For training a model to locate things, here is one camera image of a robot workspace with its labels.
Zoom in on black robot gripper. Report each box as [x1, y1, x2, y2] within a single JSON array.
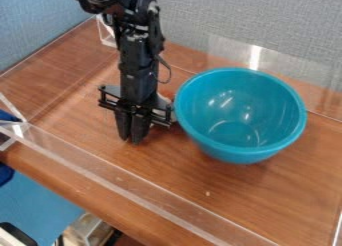
[[99, 71, 173, 144]]

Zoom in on blue plastic bowl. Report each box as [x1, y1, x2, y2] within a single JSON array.
[[174, 68, 308, 164]]

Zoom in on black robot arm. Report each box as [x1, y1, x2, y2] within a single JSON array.
[[77, 0, 173, 144]]

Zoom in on blue object at left edge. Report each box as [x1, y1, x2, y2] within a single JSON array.
[[0, 109, 23, 188]]

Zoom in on clear acrylic front barrier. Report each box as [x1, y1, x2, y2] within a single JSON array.
[[0, 121, 280, 246]]

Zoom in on clear acrylic barrier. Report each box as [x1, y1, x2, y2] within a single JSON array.
[[163, 34, 342, 122], [0, 121, 280, 246]]

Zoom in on clear acrylic back barrier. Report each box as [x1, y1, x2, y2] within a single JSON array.
[[163, 34, 342, 122]]

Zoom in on black white object bottom left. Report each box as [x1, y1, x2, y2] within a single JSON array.
[[0, 222, 39, 246]]

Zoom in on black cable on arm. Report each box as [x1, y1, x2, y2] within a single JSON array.
[[153, 53, 174, 85]]

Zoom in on clear acrylic corner bracket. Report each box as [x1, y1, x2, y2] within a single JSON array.
[[97, 15, 117, 47]]

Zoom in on metal table frame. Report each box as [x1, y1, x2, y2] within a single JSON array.
[[53, 212, 114, 246]]

